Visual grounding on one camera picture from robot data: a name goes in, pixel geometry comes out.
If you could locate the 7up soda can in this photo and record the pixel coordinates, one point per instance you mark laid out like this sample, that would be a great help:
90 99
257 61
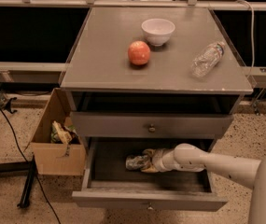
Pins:
140 162

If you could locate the closed grey upper drawer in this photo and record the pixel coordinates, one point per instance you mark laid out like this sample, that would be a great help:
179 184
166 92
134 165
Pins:
135 125

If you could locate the snack bags in box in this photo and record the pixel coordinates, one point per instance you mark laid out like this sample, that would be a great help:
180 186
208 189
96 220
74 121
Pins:
61 134

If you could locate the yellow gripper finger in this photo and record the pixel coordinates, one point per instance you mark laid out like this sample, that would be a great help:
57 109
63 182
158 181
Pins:
148 167
149 151

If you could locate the open grey lower drawer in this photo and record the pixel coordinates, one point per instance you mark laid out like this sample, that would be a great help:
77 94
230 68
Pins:
108 184

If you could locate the metal lower drawer knob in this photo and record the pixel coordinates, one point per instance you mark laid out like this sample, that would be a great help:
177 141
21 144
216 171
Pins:
149 206

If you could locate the brown cardboard box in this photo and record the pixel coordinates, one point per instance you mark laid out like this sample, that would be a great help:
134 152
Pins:
54 157

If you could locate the brass upper drawer knob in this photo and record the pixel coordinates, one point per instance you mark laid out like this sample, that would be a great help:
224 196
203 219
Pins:
151 128

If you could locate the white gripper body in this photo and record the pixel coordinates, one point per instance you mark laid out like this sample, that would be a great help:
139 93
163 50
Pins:
159 160

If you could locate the clear plastic water bottle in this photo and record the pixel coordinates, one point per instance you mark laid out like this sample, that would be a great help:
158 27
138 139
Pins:
207 59

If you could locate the grey wooden drawer cabinet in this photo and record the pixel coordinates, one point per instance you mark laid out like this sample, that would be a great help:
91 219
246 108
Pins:
100 77

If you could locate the red apple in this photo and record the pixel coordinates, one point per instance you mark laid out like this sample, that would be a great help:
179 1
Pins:
139 53

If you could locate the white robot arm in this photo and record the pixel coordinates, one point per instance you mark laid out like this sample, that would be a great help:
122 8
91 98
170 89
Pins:
249 173

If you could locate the white ceramic bowl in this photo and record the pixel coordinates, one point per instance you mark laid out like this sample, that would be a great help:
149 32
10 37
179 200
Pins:
157 31

